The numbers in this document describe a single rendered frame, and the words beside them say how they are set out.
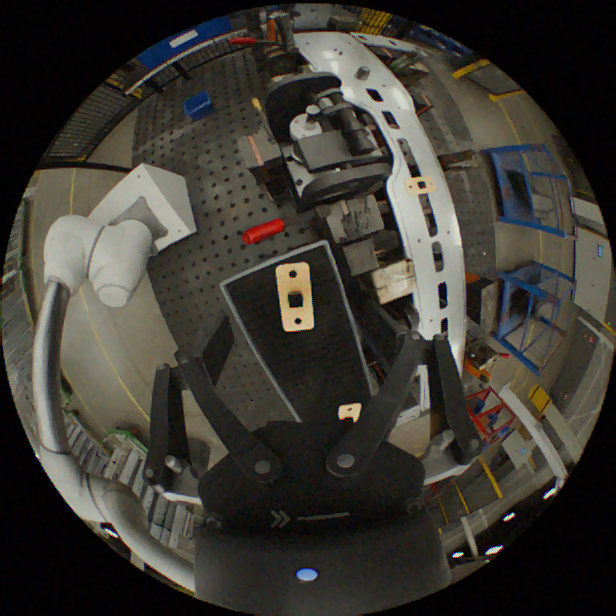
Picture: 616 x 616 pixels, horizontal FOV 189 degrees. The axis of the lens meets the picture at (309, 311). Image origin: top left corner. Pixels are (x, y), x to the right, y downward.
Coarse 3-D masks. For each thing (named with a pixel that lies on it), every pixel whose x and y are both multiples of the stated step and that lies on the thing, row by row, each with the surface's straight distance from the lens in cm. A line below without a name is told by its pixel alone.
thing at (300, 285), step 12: (288, 264) 25; (300, 264) 25; (288, 276) 25; (300, 276) 25; (288, 288) 25; (300, 288) 26; (288, 300) 25; (300, 300) 25; (288, 312) 26; (300, 312) 26; (312, 312) 27; (288, 324) 27; (300, 324) 27; (312, 324) 27
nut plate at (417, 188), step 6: (408, 180) 49; (414, 180) 50; (420, 180) 51; (426, 180) 52; (432, 180) 53; (408, 186) 48; (414, 186) 49; (420, 186) 49; (426, 186) 50; (432, 186) 52; (408, 192) 48; (414, 192) 49; (420, 192) 50; (426, 192) 51
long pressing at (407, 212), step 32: (320, 32) 86; (320, 64) 63; (352, 64) 66; (352, 96) 55; (384, 96) 59; (384, 128) 51; (416, 128) 57; (416, 160) 52; (384, 192) 46; (448, 192) 56; (416, 224) 48; (448, 224) 54; (416, 256) 49; (448, 256) 55; (416, 288) 50; (448, 288) 57; (448, 320) 61
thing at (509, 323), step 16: (496, 272) 249; (512, 272) 255; (528, 272) 278; (560, 272) 327; (512, 288) 260; (528, 288) 227; (560, 288) 260; (512, 304) 261; (528, 304) 296; (544, 304) 272; (560, 304) 213; (512, 320) 287; (528, 320) 236; (544, 320) 354; (496, 336) 273; (512, 352) 261; (528, 368) 252; (544, 368) 264
